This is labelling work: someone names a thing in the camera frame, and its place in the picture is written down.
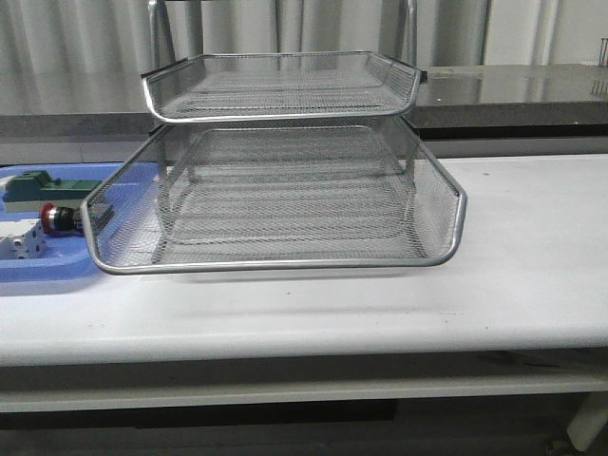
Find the silver mesh tray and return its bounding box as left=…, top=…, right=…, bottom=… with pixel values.
left=163, top=182, right=415, bottom=260
left=81, top=116, right=467, bottom=275
left=141, top=49, right=423, bottom=124

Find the red emergency push button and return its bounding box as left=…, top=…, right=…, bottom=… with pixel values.
left=39, top=201, right=115, bottom=238

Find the white circuit breaker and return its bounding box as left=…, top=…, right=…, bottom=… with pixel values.
left=1, top=218, right=47, bottom=260

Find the grey stone counter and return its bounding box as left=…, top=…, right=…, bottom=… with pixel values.
left=1, top=64, right=607, bottom=140

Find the white table leg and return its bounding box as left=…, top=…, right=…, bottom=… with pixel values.
left=566, top=391, right=608, bottom=451

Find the green and beige switch module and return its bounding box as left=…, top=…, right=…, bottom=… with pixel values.
left=3, top=170, right=101, bottom=212

